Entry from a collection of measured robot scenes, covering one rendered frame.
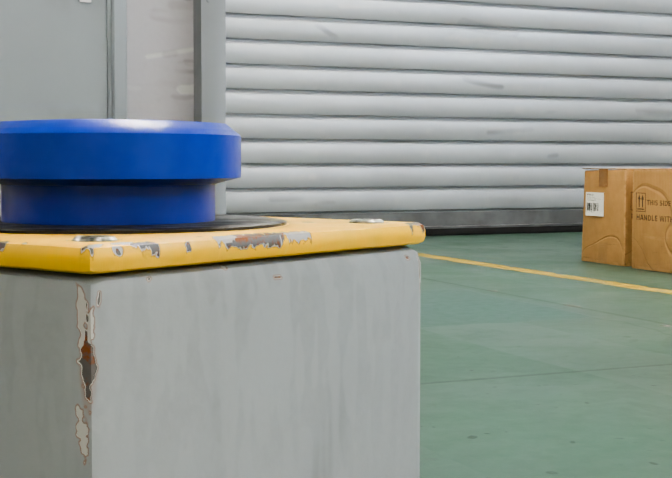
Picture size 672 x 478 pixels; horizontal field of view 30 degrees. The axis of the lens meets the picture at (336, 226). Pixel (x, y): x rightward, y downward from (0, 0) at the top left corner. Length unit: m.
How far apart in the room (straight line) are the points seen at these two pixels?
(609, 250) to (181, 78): 1.95
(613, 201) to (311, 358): 3.82
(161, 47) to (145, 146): 4.89
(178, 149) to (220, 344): 0.03
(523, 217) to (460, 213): 0.32
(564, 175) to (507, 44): 0.65
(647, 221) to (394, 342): 3.63
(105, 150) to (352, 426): 0.05
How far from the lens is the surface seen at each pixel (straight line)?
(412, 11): 5.41
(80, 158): 0.17
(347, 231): 0.18
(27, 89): 4.92
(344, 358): 0.18
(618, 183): 3.96
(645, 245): 3.83
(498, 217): 5.60
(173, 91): 5.06
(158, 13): 5.07
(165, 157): 0.18
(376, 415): 0.19
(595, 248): 4.07
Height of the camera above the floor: 0.32
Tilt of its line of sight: 3 degrees down
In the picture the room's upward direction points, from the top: straight up
